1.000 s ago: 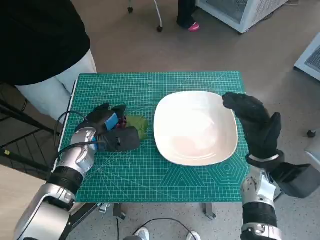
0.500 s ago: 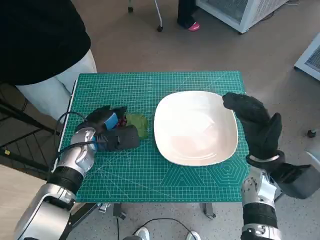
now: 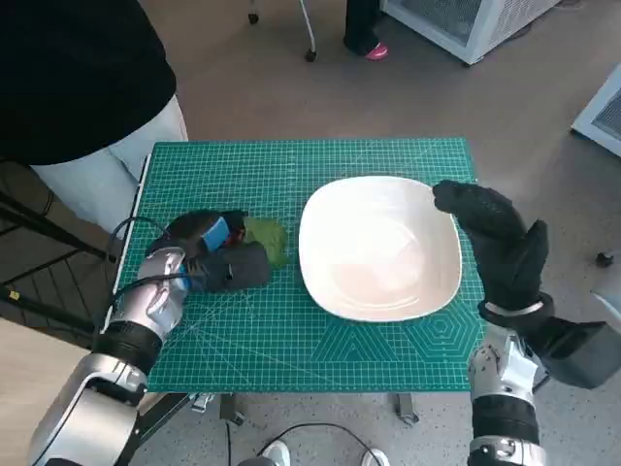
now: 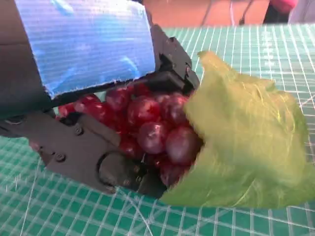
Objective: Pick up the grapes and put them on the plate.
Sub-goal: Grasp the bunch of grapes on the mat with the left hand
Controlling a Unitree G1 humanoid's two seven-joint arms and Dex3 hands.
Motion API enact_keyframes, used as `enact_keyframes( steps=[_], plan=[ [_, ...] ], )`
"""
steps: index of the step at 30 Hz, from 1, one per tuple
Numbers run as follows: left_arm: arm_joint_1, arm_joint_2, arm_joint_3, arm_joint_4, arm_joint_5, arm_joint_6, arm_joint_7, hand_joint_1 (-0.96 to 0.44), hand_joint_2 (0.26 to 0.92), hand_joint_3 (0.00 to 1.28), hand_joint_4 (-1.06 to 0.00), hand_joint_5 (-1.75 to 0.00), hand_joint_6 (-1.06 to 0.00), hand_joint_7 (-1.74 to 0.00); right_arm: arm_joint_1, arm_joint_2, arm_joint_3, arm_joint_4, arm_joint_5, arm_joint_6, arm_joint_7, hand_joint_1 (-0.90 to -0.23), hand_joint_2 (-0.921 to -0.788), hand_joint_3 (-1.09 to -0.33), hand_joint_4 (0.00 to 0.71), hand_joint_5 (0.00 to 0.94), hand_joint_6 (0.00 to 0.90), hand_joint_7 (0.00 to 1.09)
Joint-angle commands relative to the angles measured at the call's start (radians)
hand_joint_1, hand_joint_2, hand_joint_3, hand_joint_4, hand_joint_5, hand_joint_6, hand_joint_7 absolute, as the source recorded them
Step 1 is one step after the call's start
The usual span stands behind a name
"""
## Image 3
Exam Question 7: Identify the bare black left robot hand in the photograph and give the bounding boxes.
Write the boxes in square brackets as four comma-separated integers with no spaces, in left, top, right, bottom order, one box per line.
[164,209,271,292]

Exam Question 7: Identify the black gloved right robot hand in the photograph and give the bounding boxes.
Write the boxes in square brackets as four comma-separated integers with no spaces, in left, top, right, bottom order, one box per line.
[431,179,550,313]

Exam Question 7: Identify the red toy grapes with leaf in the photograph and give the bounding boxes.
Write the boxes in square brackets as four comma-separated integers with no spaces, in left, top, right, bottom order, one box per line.
[227,216,291,270]

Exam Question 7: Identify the white square plate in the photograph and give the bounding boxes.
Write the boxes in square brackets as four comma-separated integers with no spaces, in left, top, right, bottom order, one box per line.
[298,176,462,322]

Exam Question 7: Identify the green cutting mat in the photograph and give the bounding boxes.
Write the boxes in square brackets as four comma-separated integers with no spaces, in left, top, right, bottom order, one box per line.
[110,138,486,393]

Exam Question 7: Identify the grey chair seat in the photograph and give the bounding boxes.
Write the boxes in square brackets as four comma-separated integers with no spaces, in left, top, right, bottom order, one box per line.
[591,285,621,331]

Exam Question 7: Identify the white cabinet with grey panel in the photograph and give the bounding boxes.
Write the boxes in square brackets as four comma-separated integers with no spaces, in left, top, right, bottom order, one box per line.
[571,62,621,159]

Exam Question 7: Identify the white shoe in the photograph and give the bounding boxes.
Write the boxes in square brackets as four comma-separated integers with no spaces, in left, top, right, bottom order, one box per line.
[261,440,292,466]
[358,447,390,466]

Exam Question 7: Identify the black metal rack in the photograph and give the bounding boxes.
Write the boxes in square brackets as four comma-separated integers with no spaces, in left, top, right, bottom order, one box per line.
[0,159,127,336]

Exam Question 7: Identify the white mesh-front cabinet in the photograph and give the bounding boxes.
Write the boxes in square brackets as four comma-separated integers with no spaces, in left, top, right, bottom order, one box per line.
[380,0,564,67]

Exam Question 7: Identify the person in black top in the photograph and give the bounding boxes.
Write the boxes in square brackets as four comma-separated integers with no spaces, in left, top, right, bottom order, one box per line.
[0,0,189,234]

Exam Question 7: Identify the white leg with black caster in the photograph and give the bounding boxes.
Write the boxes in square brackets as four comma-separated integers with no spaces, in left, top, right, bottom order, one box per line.
[299,0,319,63]

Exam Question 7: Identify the person with pink shoe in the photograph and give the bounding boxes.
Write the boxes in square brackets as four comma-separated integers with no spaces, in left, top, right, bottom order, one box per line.
[343,0,390,62]

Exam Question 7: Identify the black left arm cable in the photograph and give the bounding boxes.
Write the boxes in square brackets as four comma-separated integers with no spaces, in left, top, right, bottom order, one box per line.
[99,216,195,336]

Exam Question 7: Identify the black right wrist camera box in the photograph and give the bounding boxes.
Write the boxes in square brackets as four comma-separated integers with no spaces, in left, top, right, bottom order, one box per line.
[526,317,621,389]

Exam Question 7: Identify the metal table leg bracket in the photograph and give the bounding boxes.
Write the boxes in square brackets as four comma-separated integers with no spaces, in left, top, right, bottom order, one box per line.
[391,392,419,427]
[218,392,246,427]

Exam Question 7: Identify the black floor cable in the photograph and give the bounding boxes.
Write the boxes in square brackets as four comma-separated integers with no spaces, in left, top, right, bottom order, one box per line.
[254,423,384,466]

